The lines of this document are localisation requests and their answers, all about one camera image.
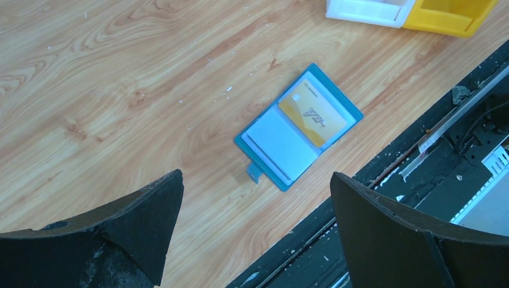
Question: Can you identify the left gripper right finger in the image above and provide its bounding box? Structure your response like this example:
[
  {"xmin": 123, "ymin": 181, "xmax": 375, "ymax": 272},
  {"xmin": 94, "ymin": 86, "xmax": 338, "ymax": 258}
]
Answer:
[{"xmin": 330, "ymin": 172, "xmax": 508, "ymax": 287}]

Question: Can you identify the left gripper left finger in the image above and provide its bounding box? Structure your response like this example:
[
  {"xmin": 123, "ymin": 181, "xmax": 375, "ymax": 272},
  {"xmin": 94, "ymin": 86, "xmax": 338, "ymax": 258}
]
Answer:
[{"xmin": 1, "ymin": 170, "xmax": 184, "ymax": 287}]

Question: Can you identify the blue card holder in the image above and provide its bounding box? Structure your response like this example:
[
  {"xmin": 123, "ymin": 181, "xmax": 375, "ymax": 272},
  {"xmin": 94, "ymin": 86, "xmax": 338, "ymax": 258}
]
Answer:
[{"xmin": 233, "ymin": 63, "xmax": 364, "ymax": 191}]

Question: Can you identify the white plastic bin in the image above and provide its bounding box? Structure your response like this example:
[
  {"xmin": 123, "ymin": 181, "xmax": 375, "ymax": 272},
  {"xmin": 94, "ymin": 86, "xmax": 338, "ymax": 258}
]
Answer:
[{"xmin": 326, "ymin": 0, "xmax": 416, "ymax": 28}]

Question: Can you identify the yellow plastic bin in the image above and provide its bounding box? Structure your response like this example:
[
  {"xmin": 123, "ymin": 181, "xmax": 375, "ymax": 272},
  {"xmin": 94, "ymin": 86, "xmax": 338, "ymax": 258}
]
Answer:
[{"xmin": 402, "ymin": 0, "xmax": 499, "ymax": 38}]

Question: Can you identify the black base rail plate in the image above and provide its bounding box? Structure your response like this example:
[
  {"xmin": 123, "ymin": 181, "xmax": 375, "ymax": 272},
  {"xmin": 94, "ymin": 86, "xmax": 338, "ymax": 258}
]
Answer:
[{"xmin": 230, "ymin": 43, "xmax": 508, "ymax": 287}]

